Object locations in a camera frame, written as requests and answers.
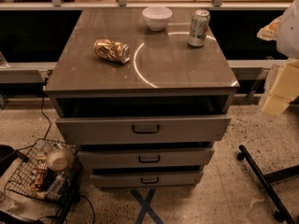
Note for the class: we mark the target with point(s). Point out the black chair base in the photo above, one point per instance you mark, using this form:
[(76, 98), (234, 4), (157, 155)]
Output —
[(282, 214)]

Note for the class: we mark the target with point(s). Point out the grey drawer cabinet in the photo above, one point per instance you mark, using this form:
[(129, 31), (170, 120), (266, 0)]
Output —
[(165, 77)]

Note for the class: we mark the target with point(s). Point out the white and green soda can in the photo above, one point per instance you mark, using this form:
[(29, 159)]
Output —
[(199, 27)]

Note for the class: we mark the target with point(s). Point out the clear plastic bottle in basket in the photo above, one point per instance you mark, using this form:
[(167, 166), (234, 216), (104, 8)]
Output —
[(54, 191)]

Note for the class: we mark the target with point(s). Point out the white bowl in basket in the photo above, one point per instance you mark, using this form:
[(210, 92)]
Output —
[(59, 159)]

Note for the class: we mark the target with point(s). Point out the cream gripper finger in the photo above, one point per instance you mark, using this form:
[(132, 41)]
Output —
[(284, 89)]

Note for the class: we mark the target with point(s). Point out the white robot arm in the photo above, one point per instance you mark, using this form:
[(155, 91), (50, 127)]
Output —
[(285, 31)]

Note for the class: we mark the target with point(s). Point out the black wire basket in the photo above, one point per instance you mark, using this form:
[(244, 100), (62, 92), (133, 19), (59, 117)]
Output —
[(33, 177)]

